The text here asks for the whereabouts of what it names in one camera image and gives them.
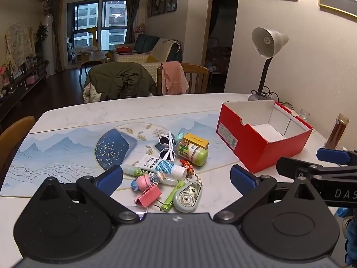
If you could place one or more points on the green highlighter pen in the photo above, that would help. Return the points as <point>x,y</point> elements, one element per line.
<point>173,196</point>

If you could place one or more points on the cream sofa throw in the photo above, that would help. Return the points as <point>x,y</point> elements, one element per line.
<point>163,50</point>

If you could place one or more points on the brown glass bottle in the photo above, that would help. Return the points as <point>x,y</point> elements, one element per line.
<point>336,134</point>

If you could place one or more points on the white cream tube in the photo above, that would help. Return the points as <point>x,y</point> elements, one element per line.
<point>161,166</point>

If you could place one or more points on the clear jar green lid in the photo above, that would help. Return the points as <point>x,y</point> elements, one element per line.
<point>192,152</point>

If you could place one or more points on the red cardboard box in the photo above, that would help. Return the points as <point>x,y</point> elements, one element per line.
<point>276,153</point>

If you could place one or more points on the olive green jacket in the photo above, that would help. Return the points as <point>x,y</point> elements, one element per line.
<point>117,78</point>

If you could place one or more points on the pink hat doll figurine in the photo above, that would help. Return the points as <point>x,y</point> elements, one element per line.
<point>142,181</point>

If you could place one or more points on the green white glue bottle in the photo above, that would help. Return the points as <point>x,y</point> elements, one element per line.
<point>131,170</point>

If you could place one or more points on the small teal toy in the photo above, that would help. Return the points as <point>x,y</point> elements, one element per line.
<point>178,137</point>

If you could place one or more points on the white-framed sunglasses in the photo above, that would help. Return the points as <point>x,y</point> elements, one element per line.
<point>166,154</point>

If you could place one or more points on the brown curved chair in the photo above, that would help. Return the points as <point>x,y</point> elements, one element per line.
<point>14,134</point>

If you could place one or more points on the grey curtain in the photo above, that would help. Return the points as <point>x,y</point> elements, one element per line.
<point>58,33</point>
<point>132,14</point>

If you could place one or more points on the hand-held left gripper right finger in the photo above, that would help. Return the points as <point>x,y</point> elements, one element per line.
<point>242,180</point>

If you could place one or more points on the floral hanging cloth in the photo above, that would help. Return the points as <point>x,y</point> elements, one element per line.
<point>19,42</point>

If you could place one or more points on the white desk lamp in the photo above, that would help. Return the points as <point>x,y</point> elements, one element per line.
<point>267,43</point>

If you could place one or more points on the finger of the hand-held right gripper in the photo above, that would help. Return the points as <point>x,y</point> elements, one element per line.
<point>332,155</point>
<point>290,166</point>

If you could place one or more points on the red cushion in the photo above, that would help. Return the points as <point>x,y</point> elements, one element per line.
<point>124,49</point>

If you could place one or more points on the green houseplant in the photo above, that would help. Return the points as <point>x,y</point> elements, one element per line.
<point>41,42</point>

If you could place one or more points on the yellow giraffe figure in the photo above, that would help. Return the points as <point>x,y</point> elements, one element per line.
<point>93,36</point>

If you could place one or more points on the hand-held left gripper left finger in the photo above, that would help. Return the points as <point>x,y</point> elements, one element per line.
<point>110,180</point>

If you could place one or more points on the dark tv cabinet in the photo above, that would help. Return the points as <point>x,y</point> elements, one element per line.
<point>19,86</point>

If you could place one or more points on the dark green sofa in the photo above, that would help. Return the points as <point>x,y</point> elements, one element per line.
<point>145,43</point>

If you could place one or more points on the large balcony window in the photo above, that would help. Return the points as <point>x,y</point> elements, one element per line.
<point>83,14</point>

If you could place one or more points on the wooden slat-back chair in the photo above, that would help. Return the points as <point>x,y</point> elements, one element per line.
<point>199,75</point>

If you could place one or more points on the pink binder clip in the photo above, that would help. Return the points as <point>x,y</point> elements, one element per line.
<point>149,195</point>

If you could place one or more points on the small yellow box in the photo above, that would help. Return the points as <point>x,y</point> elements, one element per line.
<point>196,140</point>

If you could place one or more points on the clear drinking glass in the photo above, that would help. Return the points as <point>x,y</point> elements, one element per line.
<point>304,115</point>

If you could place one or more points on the correction tape dispenser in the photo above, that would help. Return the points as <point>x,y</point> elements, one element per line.
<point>187,199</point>

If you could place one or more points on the white tower air conditioner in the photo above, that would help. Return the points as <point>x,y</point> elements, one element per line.
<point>48,42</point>

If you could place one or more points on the pink cloth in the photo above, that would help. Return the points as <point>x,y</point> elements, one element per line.
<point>174,76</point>

